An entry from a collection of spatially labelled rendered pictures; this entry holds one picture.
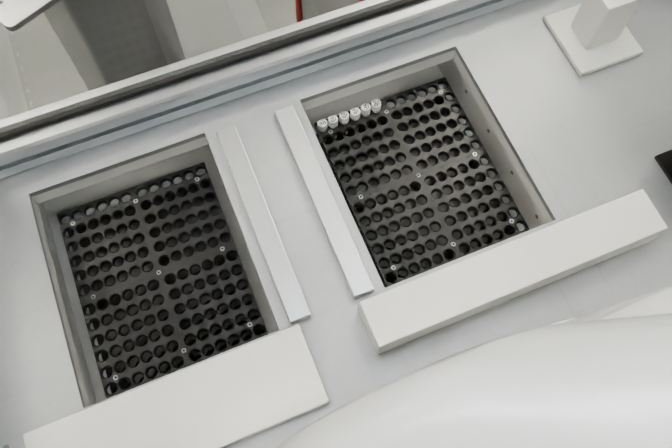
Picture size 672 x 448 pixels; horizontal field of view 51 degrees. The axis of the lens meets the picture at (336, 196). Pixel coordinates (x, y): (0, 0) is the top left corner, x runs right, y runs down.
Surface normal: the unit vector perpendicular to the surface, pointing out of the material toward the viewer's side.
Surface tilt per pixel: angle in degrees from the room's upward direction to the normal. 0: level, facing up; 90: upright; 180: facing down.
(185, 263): 0
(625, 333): 51
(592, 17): 90
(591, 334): 56
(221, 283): 0
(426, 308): 0
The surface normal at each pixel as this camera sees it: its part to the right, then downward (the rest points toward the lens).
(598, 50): 0.00, -0.40
